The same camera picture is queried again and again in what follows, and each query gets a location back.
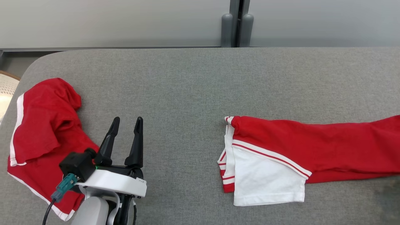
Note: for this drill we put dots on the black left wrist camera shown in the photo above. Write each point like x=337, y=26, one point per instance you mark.
x=76, y=164

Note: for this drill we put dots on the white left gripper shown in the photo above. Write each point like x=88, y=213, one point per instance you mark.
x=118, y=182

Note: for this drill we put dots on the red Bulls basketball jersey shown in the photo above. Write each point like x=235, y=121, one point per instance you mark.
x=312, y=147

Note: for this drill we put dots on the red shorts with white stripe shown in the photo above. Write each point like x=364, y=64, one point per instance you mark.
x=43, y=125

